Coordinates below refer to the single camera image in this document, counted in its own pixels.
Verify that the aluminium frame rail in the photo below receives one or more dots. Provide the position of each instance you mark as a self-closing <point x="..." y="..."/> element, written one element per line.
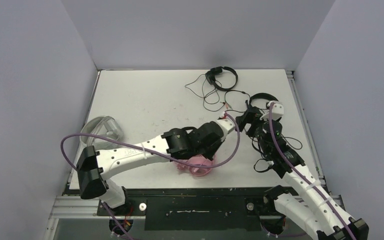
<point x="75" y="219"/>

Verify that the white grey gaming headset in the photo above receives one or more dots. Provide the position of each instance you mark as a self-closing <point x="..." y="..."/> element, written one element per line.
<point x="104" y="126"/>

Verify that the black headset with microphone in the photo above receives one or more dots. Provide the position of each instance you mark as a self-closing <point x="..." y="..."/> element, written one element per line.
<point x="261" y="97"/>

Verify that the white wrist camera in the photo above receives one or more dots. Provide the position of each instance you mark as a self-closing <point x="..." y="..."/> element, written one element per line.
<point x="276" y="109"/>
<point x="226" y="124"/>

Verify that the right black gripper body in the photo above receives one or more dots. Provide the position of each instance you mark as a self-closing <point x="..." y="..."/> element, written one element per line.
<point x="249" y="117"/>

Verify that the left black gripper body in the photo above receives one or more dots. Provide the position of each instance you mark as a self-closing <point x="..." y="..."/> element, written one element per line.
<point x="208" y="151"/>

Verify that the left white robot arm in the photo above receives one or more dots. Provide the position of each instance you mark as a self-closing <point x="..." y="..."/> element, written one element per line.
<point x="95" y="168"/>

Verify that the small black on-ear headphones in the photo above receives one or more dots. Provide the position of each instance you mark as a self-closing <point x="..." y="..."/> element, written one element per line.
<point x="211" y="88"/>

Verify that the pink headset with cable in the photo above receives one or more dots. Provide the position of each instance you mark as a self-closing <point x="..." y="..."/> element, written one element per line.
<point x="198" y="162"/>

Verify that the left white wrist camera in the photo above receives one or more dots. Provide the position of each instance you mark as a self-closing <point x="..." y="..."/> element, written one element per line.
<point x="226" y="124"/>

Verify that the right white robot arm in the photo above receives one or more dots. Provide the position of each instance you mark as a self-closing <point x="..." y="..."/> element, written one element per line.
<point x="321" y="217"/>

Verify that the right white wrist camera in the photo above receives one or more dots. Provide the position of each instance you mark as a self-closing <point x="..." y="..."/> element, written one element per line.
<point x="276" y="109"/>

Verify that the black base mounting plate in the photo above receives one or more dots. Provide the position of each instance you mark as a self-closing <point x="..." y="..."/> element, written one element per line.
<point x="199" y="209"/>

